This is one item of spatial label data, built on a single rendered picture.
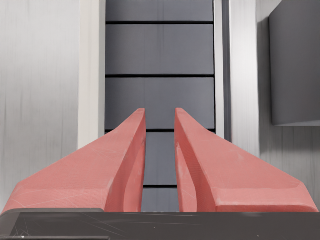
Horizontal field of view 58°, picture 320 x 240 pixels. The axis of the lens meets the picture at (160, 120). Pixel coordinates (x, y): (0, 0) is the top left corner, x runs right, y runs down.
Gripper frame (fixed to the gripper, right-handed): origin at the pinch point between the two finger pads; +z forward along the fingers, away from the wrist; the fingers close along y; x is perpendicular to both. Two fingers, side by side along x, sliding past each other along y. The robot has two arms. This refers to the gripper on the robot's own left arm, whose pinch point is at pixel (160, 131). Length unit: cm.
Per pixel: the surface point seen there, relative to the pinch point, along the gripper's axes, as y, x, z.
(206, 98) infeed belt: -3.2, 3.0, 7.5
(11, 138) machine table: 12.8, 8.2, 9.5
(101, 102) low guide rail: 3.5, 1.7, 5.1
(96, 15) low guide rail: 3.7, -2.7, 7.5
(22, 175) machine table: 11.8, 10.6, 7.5
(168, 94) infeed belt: -0.6, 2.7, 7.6
